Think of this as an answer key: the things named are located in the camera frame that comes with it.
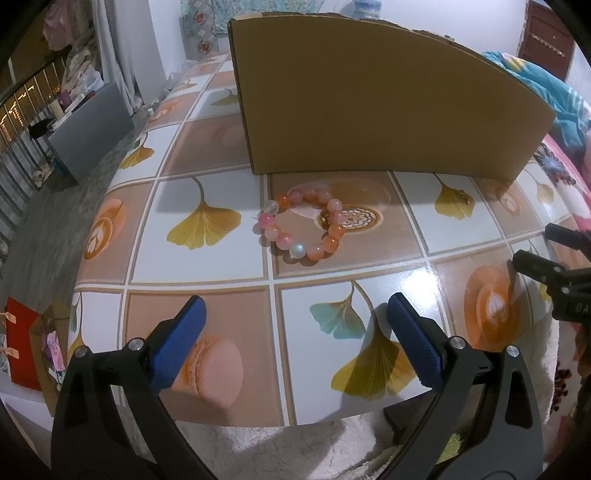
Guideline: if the blue patterned wall cloth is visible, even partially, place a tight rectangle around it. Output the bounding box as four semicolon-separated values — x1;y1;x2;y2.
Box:
210;0;266;20

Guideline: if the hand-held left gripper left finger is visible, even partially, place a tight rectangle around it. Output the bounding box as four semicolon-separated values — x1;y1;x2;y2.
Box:
50;294;218;480

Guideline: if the blue blanket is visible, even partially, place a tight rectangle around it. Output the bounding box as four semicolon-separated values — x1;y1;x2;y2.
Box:
482;50;591;145

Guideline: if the red gift bag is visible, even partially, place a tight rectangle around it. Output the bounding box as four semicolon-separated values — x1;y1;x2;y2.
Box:
4;298;43;389

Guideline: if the brown cardboard box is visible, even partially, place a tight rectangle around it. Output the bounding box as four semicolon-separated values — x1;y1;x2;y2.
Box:
227;11;556;183

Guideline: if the pink white bead bracelet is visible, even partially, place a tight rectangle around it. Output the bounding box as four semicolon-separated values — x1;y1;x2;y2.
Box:
256;185;347;261

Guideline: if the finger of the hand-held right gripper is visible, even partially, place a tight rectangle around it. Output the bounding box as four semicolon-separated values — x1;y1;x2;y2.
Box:
512;249;571;297
544;222;591;254

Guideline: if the ginkgo print tablecloth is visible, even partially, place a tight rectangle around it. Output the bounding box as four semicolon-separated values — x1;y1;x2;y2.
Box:
67;53;591;428

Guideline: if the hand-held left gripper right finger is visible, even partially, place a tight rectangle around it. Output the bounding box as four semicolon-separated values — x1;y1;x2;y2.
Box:
386;292;544;480

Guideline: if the brown paper bag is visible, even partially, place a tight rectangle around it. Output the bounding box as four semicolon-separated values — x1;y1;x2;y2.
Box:
28;302;75;416

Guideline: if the blue water dispenser bottle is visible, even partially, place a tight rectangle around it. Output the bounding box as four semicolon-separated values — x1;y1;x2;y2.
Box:
352;0;384;19

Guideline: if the pile of pale bags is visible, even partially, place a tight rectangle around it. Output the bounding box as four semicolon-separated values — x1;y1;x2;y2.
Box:
65;46;105;95

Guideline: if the dark red door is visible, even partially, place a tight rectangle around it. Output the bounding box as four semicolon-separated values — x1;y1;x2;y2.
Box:
517;2;580;84

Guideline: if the pink hanging garment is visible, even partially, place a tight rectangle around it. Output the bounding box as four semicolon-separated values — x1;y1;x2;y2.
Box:
42;0;81;49

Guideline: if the white curtain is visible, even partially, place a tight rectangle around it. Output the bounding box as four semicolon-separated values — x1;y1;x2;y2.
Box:
92;0;163;114

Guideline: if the diamond pattern hanging strip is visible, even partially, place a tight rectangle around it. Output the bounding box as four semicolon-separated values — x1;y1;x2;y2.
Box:
181;0;219;58

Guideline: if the grey box on floor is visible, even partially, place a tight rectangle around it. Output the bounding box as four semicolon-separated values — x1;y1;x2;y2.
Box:
48;82;136;182

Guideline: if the metal railing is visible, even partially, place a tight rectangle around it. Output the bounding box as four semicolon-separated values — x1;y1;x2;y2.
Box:
0;58;68;222

